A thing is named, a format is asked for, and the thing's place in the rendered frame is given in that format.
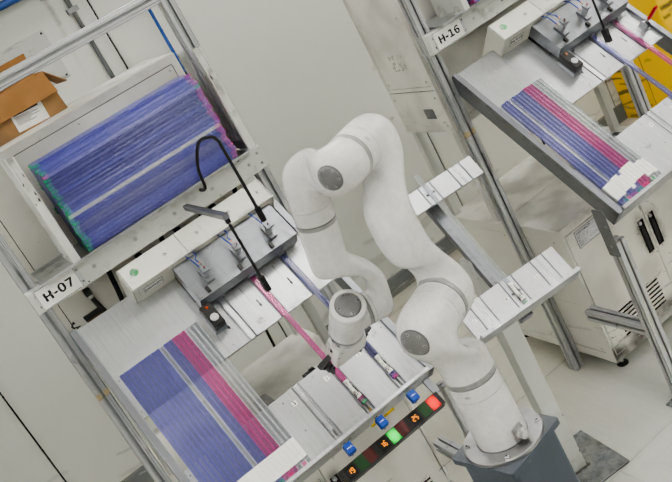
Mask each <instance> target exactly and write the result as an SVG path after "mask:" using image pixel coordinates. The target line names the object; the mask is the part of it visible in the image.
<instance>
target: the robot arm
mask: <svg viewBox="0 0 672 482"><path fill-rule="evenodd" d="M361 182H363V209H364V217H365V221H366V224H367V226H368V228H369V230H370V232H371V234H372V236H373V238H374V240H375V241H376V243H377V245H378V247H379V248H380V250H381V252H382V253H383V255H384V256H385V257H386V258H387V260H388V261H389V262H390V263H392V264H393V265H394V266H396V267H398V268H402V269H408V270H409V271H410V272H411V273H412V274H413V275H414V277H415V279H416V282H417V288H416V290H415V291H414V293H413V294H412V296H411V297H410V299H409V300H408V301H407V303H406V304H405V306H404V307H403V309H402V311H401V312H400V314H399V316H398V319H397V322H396V335H397V339H398V342H399V344H400V346H401V348H402V349H403V351H404V352H405V353H406V354H407V355H409V356H410V357H412V358H414V359H417V360H420V361H423V362H426V363H428V364H430V365H432V366H433V367H434V368H435V369H436V370H437V371H438V372H439V374H440V375H441V377H442V379H443V381H444V383H445V385H446V387H447V389H448V391H449V392H450V394H451V396H452V398H453V400H454V402H455V404H456V406H457V408H458V409H459V411H460V413H461V415H462V417H463V419H464V421H465V423H466V424H467V426H468V428H469V430H470V431H469V433H468V434H467V436H466V438H465V441H464V446H463V449H464V453H465V455H466V457H467V459H468V460H469V461H470V463H472V464H473V465H475V466H478V467H482V468H498V467H503V466H506V465H509V464H512V463H514V462H516V461H518V460H520V459H522V458H523V457H525V456H526V455H527V454H529V453H530V452H531V451H532V450H533V449H534V448H535V447H536V446H537V444H538V443H539V441H540V440H541V438H542V436H543V432H544V424H543V421H542V419H541V417H540V415H539V414H538V413H537V412H536V411H534V410H532V409H530V408H526V407H518V406H517V404H516V402H515V400H514V398H513V396H512V394H511V392H510V390H509V388H508V386H507V384H506V382H505V380H504V378H503V376H502V374H501V372H500V370H499V368H498V366H497V364H496V362H495V360H494V358H493V356H492V354H491V352H490V351H489V349H488V348H487V346H486V345H485V344H484V343H483V342H482V341H481V340H479V339H476V338H473V337H464V338H460V339H459V338H458V328H459V327H460V325H461V323H462V322H463V320H464V318H465V317H466V315H467V313H468V312H469V310H470V308H471V306H472V303H473V300H474V286H473V283H472V281H471V279H470V277H469V275H468V274H467V272H466V271H465V270H464V269H463V268H462V267H461V266H460V265H459V264H458V263H457V262H456V261H455V260H453V259H452V258H451V257H449V256H448V255H447V254H445V253H444V252H443V251H442V250H441V249H439V248H438V247H437V246H436V245H435V244H434V243H433V242H432V241H431V239H430V238H429V237H428V235H427V234H426V232H425V230H424V229H423V227H422V225H421V223H420V221H419V219H418V217H417V214H416V212H415V210H414V208H413V206H412V204H411V202H410V199H409V196H408V193H407V188H406V182H405V172H404V155H403V148H402V144H401V140H400V137H399V135H398V133H397V131H396V129H395V127H394V126H393V124H392V123H391V122H390V121H389V120H388V119H387V118H386V117H384V116H382V115H379V114H376V113H366V114H362V115H360V116H358V117H356V118H354V119H353V120H352V121H351V122H350V123H348V124H347V125H346V126H345V127H344V128H343V129H342V130H341V131H340V132H339V133H338V134H337V135H336V136H335V137H334V138H333V139H332V140H331V141H330V142H329V143H328V144H327V145H325V146H324V147H322V148H321V149H319V150H316V149H313V148H306V149H303V150H301V151H299V152H298V153H296V154H295V155H294V156H292V157H291V158H290V159H289V161H288V162H287V163H286V165H285V167H284V169H283V174H282V183H283V188H284V192H285V195H286V198H287V201H288V204H289V207H290V210H291V213H292V216H293V219H294V222H295V225H296V228H297V231H298V234H299V237H300V240H301V243H302V245H303V248H304V251H305V254H306V257H307V260H308V263H309V266H310V268H311V270H312V272H313V274H314V275H315V276H316V277H317V278H319V279H322V280H328V279H335V278H341V277H349V276H356V277H361V278H363V279H364V281H365V283H366V289H365V291H363V292H361V293H359V292H357V291H355V290H351V289H344V290H341V291H338V292H337V293H335V294H334V295H333V297H332V298H331V300H330V303H329V325H328V335H329V338H328V341H327V344H326V348H325V356H326V357H325V358H324V359H323V360H322V361H321V362H320V363H319V365H318V366H317V367H318V368H319V370H324V371H325V370H326V371H327V372H328V373H330V372H331V373H332V374H333V375H334V374H335V367H336V368H338V367H340V366H342V365H343V364H345V363H346V362H347V361H348V360H349V359H351V358H352V357H353V356H354V355H355V354H357V353H358V352H362V349H363V347H364V346H365V344H366V337H367V336H368V332H369V331H370V330H371V328H372V327H371V326H370V325H371V324H373V323H375V322H377V321H379V320H381V319H383V318H385V317H387V316H388V315H390V314H391V313H392V311H393V308H394V303H393V299H392V295H391V292H390V289H389V285H388V283H387V280H386V278H385V276H384V274H383V273H382V271H381V270H380V269H379V268H378V267H377V266H375V265H374V264H373V263H371V262H370V261H368V260H367V259H364V258H362V257H360V256H357V255H354V254H351V253H348V252H347V250H346V247H345V244H344V241H343V237H342V234H341V230H340V227H339V223H338V220H337V217H336V213H335V210H334V207H333V203H332V200H331V197H339V196H342V195H344V194H346V193H348V192H350V191H351V190H353V189H354V188H356V187H357V186H358V185H359V184H360V183H361ZM330 360H331V361H332V363H331V362H330Z"/></svg>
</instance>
